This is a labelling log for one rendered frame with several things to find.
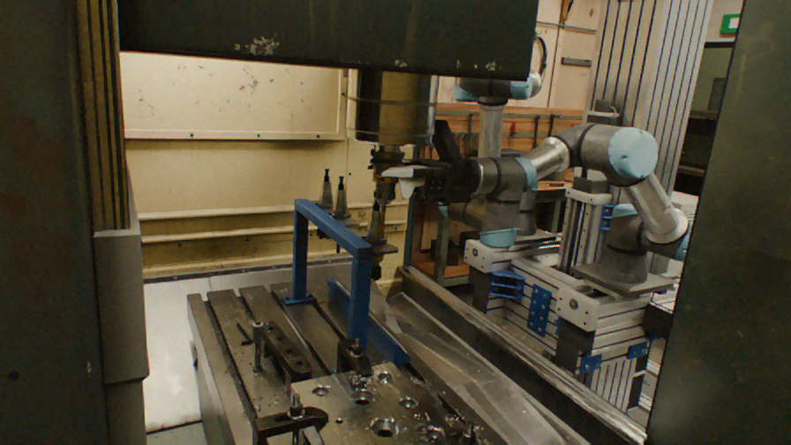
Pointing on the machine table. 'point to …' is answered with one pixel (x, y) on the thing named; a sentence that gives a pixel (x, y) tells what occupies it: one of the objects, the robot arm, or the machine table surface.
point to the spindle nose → (391, 108)
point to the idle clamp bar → (285, 354)
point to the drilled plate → (316, 434)
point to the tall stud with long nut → (258, 343)
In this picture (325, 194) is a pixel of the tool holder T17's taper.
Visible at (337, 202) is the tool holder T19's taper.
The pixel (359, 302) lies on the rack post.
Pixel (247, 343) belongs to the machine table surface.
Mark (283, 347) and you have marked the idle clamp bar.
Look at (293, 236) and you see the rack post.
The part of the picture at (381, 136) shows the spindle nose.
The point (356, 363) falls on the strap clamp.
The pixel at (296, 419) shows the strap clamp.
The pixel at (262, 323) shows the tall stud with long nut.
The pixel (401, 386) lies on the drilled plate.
